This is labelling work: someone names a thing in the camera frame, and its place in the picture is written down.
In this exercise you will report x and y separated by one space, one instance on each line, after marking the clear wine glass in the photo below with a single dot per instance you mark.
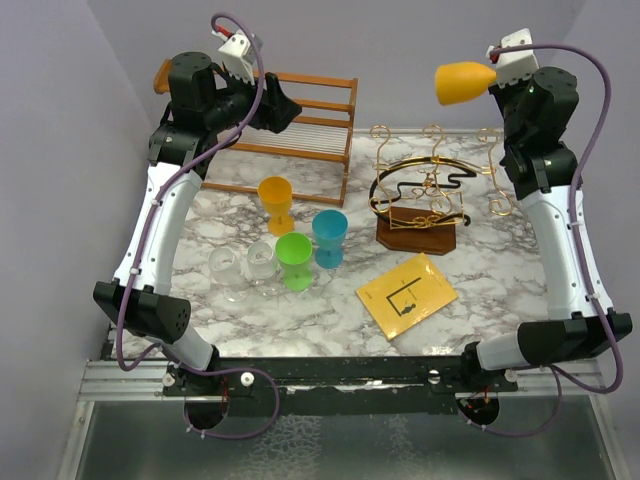
264 268
225 270

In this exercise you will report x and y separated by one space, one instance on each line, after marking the gold wire wine glass rack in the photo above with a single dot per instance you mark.
418 201

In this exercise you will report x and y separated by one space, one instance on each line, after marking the wooden dish rack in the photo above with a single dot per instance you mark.
313 152

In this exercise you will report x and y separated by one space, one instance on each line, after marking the clear wine glass left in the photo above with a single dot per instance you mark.
225 270

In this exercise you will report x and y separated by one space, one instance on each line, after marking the black metal base rail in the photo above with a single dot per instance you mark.
329 386

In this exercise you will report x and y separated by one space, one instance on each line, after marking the yellow book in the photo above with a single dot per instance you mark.
406 295

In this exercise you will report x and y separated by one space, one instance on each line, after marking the clear wine glass right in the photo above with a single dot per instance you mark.
264 268

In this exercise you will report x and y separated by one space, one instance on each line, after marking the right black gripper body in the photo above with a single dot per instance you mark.
506 99

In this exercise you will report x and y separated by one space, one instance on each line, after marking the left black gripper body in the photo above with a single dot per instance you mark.
234 103

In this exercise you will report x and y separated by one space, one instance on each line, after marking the blue plastic wine glass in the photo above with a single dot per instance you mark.
329 229

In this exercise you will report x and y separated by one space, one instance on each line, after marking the orange plastic wine glass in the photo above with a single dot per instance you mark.
462 82
276 195

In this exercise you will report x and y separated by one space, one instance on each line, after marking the green plastic wine glass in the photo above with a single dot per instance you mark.
294 251

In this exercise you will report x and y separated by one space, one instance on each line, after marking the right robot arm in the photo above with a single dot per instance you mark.
582 321

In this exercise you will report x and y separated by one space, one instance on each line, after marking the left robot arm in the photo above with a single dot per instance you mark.
137 299

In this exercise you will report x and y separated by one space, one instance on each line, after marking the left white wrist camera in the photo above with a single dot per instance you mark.
238 53

